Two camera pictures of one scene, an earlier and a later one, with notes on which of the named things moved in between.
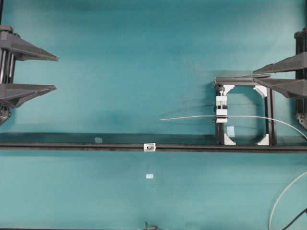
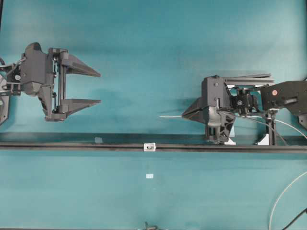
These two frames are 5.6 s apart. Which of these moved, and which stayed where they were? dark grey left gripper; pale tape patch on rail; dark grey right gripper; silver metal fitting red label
Moved: dark grey right gripper; dark grey left gripper
Stayed: silver metal fitting red label; pale tape patch on rail
